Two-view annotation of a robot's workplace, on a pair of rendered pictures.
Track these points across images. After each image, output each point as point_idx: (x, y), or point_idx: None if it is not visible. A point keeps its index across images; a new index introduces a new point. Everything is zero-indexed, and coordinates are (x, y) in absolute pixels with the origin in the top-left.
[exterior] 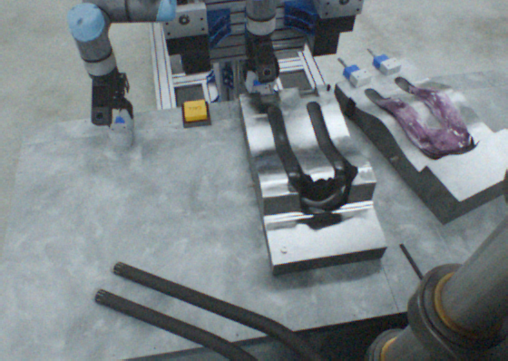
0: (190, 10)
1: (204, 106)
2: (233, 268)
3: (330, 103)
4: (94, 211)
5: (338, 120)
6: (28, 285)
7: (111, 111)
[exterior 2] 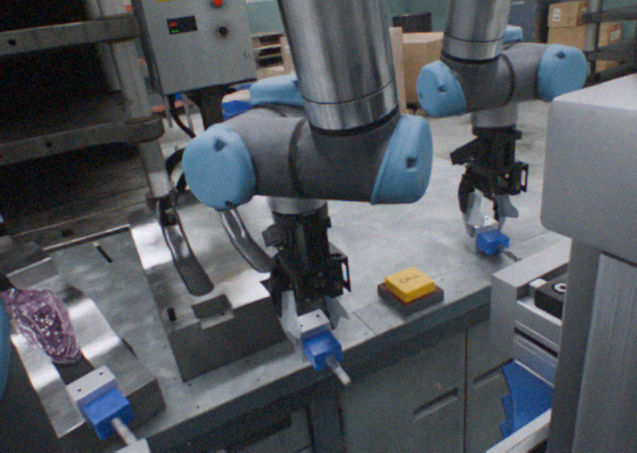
0: (521, 261)
1: (396, 285)
2: None
3: (171, 300)
4: (435, 202)
5: (160, 287)
6: (435, 169)
7: (457, 155)
